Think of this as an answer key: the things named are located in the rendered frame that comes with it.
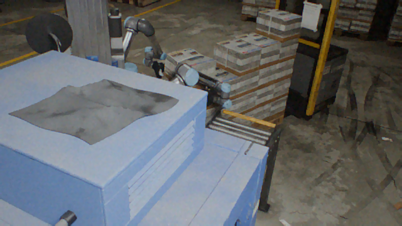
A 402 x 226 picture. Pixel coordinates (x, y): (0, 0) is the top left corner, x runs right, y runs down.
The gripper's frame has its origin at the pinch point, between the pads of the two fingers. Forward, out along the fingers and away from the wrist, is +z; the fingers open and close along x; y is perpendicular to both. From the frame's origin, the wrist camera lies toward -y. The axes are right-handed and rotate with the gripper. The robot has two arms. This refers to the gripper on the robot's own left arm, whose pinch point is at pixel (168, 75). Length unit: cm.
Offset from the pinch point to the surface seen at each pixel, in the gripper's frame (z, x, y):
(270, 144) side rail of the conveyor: 126, -9, -5
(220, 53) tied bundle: 14, 54, 13
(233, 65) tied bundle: 32, 54, 7
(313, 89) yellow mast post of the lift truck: 63, 165, -40
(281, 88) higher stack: 45, 126, -34
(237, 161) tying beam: 183, -120, 69
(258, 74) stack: 43, 82, -6
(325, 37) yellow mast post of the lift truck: 64, 165, 22
